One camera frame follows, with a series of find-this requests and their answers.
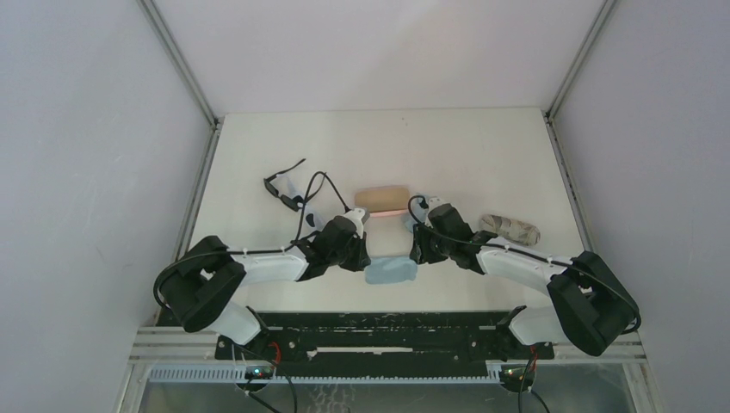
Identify black sunglasses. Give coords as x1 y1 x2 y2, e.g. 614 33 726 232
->
263 158 306 209

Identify light blue cloth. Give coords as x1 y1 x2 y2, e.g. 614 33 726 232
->
403 213 417 233
364 256 418 285

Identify pink glasses case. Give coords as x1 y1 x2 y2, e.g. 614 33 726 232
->
354 186 411 217

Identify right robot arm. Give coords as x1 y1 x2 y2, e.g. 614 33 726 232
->
407 195 642 356

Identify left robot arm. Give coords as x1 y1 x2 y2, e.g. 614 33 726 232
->
153 208 370 345

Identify white sunglasses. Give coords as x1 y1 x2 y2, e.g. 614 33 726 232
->
281 175 324 231

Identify patterned glasses case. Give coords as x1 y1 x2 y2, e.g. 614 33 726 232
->
479 214 541 247

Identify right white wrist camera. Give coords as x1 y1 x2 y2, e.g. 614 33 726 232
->
424 196 448 213

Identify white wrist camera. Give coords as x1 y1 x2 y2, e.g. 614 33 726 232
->
424 196 448 213
343 207 369 238

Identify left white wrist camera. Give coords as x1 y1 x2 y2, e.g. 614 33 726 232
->
343 207 369 238

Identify right black camera cable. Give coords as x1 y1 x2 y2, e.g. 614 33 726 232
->
406 194 643 336

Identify black camera cable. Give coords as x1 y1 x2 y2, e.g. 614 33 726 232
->
152 170 352 311
406 194 643 336

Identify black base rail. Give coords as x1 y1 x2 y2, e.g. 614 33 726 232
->
239 311 554 361

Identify left black camera cable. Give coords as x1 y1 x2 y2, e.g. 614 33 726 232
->
152 170 352 311

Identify aluminium frame rail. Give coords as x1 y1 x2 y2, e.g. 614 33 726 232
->
127 324 648 385

